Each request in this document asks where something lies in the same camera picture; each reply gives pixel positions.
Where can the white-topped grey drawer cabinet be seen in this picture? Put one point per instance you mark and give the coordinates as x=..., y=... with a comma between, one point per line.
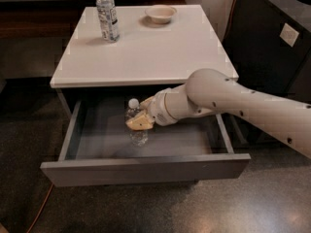
x=146, y=59

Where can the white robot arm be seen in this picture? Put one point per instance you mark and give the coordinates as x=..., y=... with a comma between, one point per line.
x=208, y=92

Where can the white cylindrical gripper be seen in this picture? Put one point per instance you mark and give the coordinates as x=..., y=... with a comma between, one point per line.
x=159, y=109

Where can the black side cabinet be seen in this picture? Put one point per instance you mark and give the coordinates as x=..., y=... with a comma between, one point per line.
x=261, y=58

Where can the clear water bottle blue label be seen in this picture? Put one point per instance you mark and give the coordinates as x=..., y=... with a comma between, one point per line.
x=108, y=20

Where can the white wall outlet plate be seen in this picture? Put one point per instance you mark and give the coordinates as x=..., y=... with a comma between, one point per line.
x=289, y=34

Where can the beige paper bowl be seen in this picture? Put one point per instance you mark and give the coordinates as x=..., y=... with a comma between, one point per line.
x=160, y=14

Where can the clear water bottle red label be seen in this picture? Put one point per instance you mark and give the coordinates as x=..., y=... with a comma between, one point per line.
x=137, y=134

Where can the grey top drawer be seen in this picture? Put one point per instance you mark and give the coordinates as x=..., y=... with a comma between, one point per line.
x=97, y=150

